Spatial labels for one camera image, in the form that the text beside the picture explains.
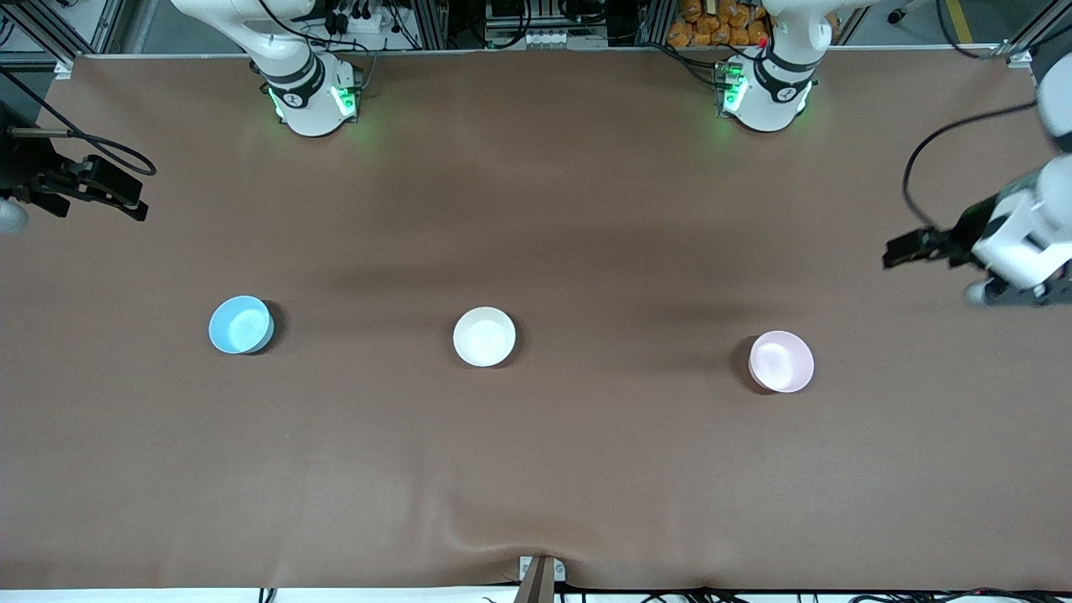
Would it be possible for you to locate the blue bowl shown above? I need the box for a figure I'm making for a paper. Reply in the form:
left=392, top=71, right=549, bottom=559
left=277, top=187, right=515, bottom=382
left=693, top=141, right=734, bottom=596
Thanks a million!
left=208, top=295, right=276, bottom=355

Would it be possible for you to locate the white bowl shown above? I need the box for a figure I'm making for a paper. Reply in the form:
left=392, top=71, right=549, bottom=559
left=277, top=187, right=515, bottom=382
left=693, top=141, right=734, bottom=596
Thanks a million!
left=452, top=306, right=518, bottom=369

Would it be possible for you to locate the power strip with black plugs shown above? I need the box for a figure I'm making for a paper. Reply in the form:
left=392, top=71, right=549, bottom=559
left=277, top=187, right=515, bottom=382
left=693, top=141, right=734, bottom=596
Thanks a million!
left=322, top=0, right=384, bottom=36

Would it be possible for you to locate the orange packaged goods pile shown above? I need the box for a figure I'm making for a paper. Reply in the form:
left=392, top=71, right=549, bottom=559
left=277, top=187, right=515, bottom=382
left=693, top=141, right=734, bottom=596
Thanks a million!
left=667, top=0, right=773, bottom=49

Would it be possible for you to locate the white socket strip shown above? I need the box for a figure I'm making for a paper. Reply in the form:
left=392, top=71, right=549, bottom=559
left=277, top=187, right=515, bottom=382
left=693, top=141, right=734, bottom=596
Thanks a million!
left=484, top=25, right=607, bottom=53

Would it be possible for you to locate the brown table cover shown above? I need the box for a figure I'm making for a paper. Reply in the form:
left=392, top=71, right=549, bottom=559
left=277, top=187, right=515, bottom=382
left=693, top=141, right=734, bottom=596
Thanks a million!
left=0, top=46, right=1072, bottom=592

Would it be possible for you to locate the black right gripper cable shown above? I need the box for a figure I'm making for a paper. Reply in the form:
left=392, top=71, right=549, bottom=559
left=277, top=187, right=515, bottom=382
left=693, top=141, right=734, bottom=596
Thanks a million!
left=0, top=65, right=158, bottom=178

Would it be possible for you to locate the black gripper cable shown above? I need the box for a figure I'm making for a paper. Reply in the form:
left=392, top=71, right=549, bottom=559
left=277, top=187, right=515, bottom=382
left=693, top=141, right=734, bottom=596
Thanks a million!
left=0, top=65, right=158, bottom=178
left=901, top=99, right=1041, bottom=232

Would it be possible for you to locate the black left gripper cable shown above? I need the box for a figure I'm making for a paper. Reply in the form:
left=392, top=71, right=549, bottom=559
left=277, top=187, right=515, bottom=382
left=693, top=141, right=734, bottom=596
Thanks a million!
left=901, top=99, right=1041, bottom=232

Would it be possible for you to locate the metal clamp bracket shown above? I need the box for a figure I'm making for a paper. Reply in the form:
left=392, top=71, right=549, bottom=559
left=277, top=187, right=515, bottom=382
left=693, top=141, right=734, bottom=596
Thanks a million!
left=518, top=554, right=567, bottom=585

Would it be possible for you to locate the brown camera post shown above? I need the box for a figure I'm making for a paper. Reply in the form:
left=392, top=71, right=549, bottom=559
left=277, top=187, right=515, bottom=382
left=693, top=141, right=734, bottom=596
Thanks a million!
left=513, top=556, right=557, bottom=603

